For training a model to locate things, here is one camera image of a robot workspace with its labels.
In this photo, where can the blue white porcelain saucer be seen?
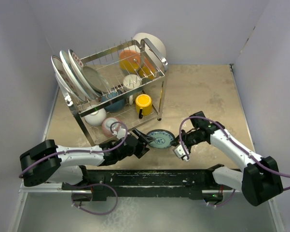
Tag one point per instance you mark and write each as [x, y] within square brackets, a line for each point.
[162, 138]

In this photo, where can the large cream bowl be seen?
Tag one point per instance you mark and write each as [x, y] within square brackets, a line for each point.
[156, 42]

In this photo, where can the plain white bowl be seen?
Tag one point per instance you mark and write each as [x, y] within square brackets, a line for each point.
[96, 118]

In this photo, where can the yellow translucent mug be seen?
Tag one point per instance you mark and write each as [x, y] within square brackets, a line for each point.
[143, 105]

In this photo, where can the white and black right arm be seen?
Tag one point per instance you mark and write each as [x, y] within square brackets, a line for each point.
[257, 178]

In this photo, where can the black white patterned bowl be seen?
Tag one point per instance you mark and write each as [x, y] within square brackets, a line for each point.
[110, 124]

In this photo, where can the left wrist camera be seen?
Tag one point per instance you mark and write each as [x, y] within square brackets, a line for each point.
[118, 131]

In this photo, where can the stainless steel dish rack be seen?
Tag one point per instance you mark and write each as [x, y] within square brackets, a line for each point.
[106, 62]

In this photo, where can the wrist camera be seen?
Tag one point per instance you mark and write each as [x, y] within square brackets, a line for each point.
[118, 131]
[181, 152]

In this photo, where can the yellow plastic dish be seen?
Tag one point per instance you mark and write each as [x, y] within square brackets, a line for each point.
[147, 70]

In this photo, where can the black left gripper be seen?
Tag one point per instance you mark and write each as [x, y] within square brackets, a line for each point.
[142, 148]

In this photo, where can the white plate with red characters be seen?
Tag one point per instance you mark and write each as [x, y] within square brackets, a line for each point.
[65, 80]

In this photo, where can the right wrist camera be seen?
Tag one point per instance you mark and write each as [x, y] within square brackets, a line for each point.
[181, 152]

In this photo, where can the white watermelon pattern plate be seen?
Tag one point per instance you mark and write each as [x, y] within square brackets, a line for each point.
[73, 76]

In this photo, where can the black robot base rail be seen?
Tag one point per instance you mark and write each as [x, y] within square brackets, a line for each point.
[194, 178]

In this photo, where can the grey green small plate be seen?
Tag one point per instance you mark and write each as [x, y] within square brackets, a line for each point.
[96, 80]

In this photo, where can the aluminium frame rail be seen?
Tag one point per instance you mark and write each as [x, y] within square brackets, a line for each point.
[134, 191]

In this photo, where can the cream mug in rack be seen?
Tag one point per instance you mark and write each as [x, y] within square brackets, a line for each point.
[131, 82]

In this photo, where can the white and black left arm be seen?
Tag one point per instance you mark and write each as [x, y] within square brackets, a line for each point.
[50, 162]

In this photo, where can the dark blue ceramic bowl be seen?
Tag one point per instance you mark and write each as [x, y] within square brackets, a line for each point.
[114, 106]

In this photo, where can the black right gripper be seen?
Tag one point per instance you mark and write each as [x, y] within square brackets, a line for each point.
[175, 142]

